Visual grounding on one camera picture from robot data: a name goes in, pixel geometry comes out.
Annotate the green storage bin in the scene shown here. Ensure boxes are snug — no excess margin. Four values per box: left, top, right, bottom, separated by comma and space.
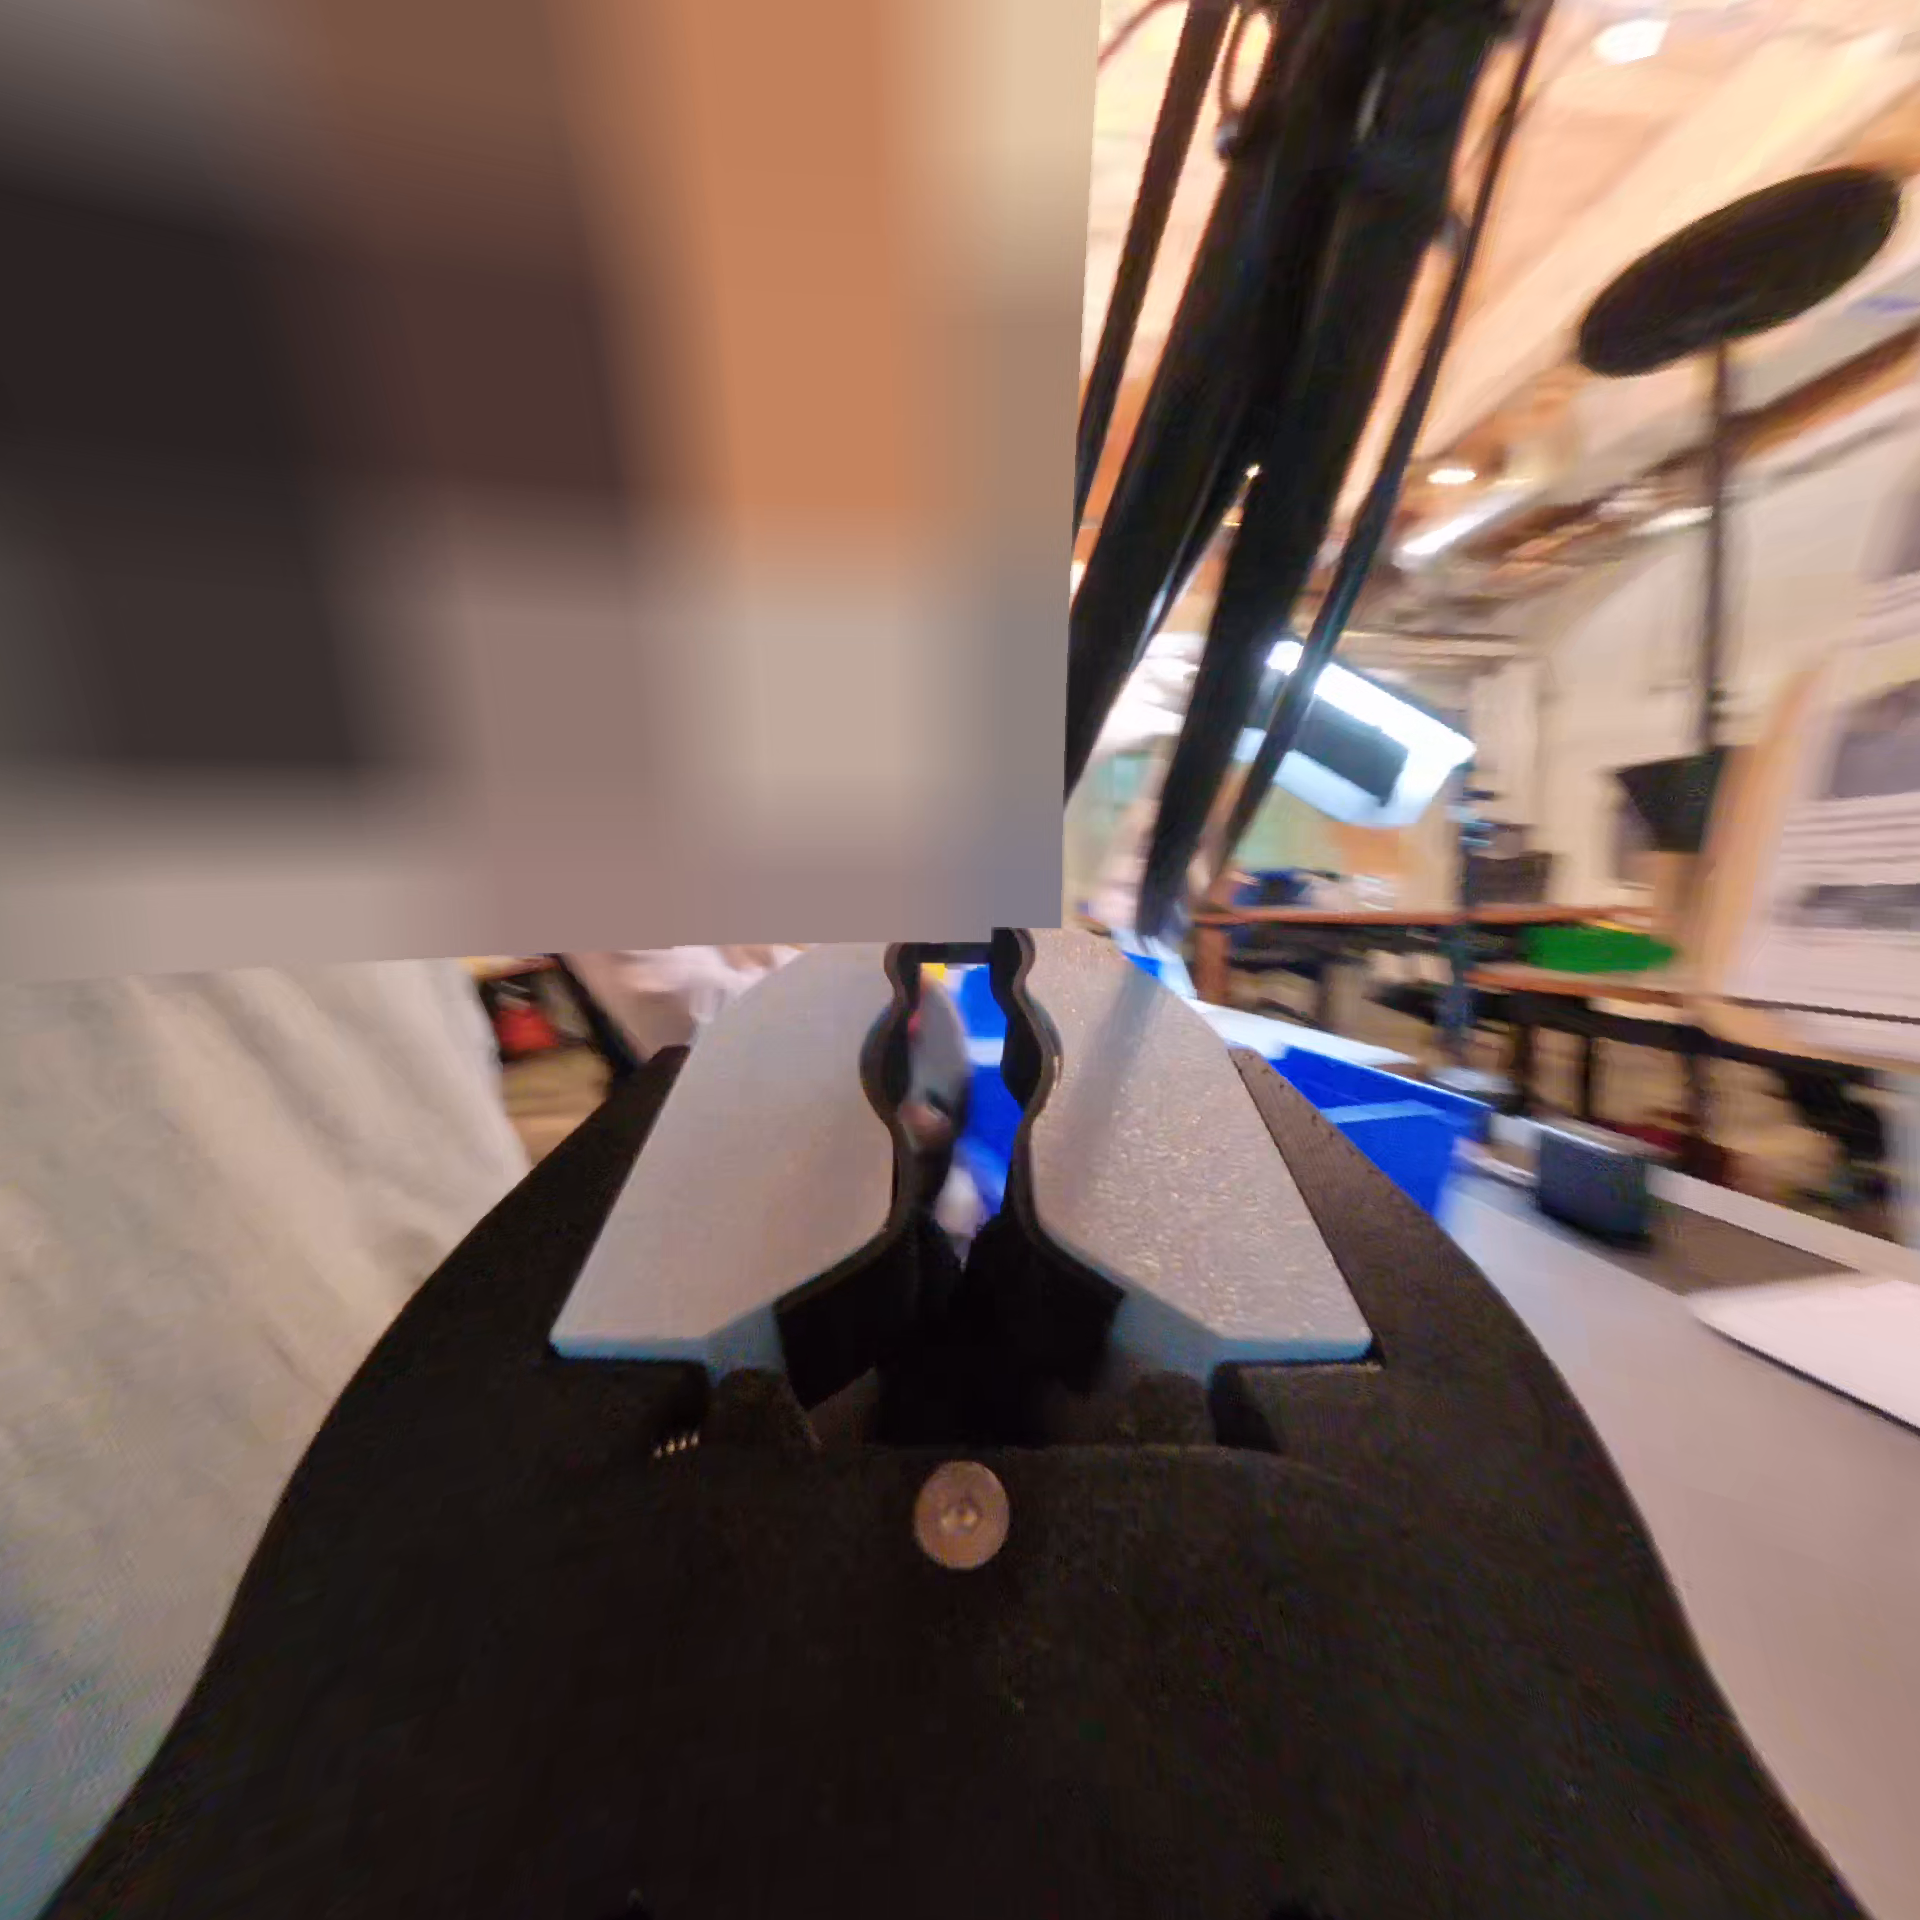
1517, 921, 1677, 976

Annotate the black floor lamp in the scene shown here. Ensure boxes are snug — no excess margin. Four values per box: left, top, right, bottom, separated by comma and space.
1575, 166, 1906, 765

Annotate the grey desk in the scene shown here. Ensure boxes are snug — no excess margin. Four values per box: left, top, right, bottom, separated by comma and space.
1198, 1004, 1920, 1920

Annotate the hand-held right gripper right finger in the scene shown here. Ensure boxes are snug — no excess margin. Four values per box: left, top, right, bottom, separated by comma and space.
992, 927, 1382, 1380

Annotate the blue storage bin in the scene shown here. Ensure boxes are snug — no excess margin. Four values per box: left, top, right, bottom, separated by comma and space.
958, 959, 1490, 1250

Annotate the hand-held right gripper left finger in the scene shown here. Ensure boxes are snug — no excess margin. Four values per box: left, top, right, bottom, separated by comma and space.
549, 944, 925, 1379

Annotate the grey charger box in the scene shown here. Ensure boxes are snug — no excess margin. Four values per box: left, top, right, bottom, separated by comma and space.
1534, 1122, 1656, 1244

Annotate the white board stand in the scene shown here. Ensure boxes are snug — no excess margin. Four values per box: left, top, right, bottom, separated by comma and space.
1688, 1271, 1920, 1429

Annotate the black ethernet cable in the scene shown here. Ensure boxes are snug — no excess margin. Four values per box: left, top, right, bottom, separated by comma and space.
885, 0, 1556, 968

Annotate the instruction board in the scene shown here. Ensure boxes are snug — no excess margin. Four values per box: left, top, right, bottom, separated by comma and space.
1697, 495, 1920, 1036

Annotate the wooden office desk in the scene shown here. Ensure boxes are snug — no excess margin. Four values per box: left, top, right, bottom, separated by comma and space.
1184, 900, 1667, 1052

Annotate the overhead studio lamp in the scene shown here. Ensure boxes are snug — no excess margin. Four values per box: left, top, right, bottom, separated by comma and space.
1229, 638, 1479, 830

